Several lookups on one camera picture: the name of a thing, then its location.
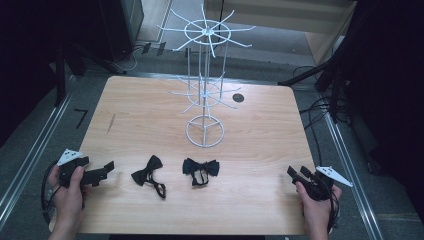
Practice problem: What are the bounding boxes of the light wooden shelf unit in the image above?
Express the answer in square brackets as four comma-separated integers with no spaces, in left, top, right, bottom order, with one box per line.
[203,0,357,66]

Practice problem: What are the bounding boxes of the person's right hand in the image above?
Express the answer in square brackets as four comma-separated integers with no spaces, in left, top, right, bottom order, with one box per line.
[295,181,343,232]

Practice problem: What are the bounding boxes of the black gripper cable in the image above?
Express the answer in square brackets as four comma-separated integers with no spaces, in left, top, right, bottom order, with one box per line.
[326,186,341,234]
[40,161,62,226]

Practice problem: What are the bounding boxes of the metal floor rail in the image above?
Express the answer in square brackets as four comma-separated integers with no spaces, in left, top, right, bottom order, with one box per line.
[0,74,78,231]
[323,109,385,240]

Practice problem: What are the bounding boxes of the white floor cable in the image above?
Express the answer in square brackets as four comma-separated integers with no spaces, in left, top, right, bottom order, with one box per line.
[122,45,144,73]

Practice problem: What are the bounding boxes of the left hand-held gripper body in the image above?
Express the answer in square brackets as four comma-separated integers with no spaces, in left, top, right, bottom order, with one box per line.
[56,148,90,189]

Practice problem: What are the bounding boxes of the white wire display rack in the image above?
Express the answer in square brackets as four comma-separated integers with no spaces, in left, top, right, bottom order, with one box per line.
[156,3,257,149]

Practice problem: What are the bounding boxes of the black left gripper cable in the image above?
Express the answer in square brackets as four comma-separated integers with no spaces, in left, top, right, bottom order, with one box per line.
[40,161,62,226]

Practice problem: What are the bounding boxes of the dark cabinet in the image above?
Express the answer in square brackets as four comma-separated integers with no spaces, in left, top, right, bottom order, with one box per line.
[68,0,145,63]

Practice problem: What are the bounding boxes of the black floor cables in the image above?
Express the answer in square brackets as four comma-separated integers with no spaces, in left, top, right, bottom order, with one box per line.
[292,64,352,168]

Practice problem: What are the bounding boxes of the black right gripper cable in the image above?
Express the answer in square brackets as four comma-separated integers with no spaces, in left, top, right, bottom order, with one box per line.
[326,186,341,234]

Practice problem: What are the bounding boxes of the black bow tie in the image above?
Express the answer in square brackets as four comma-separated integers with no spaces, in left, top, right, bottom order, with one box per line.
[130,154,167,200]
[181,157,221,187]

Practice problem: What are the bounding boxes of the person's left hand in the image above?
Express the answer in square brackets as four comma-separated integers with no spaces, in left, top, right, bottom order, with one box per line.
[47,165,92,224]

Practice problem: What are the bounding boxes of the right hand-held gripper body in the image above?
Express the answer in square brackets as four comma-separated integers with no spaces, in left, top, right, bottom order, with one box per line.
[299,165,354,202]

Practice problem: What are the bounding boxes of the black metal stand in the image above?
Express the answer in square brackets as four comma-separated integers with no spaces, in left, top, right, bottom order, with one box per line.
[53,39,128,108]
[277,33,359,124]

